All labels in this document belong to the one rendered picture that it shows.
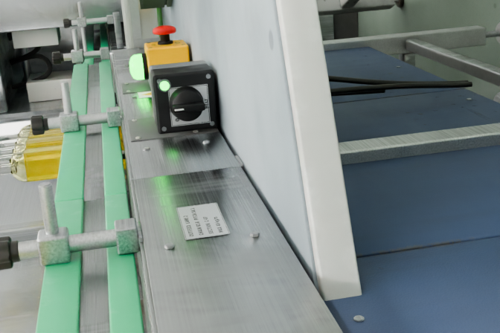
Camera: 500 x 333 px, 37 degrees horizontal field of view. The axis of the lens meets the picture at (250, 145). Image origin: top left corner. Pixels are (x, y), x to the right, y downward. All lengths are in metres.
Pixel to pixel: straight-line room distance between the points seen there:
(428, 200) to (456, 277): 0.17
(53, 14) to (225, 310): 2.08
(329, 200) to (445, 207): 0.20
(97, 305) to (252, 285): 0.13
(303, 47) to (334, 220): 0.14
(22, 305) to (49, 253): 0.62
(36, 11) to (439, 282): 2.09
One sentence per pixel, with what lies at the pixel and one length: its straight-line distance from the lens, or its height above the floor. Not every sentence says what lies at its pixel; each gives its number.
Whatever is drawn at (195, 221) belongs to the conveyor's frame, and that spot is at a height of 0.83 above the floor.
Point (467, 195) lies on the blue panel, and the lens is 0.80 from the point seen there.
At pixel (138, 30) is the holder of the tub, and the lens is 1.76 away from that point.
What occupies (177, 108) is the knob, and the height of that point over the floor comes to 0.81.
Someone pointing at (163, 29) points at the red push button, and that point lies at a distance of 1.28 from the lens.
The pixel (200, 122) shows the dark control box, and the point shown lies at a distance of 1.00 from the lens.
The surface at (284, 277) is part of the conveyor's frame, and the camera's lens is 0.59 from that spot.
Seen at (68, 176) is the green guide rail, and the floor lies 0.95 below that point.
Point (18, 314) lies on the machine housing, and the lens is 1.29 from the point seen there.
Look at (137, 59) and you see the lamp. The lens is 1.28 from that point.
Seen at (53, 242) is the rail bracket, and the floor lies 0.95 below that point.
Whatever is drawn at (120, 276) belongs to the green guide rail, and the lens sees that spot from 0.66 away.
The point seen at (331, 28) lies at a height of 0.11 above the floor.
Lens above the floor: 0.89
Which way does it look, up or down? 10 degrees down
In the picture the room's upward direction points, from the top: 97 degrees counter-clockwise
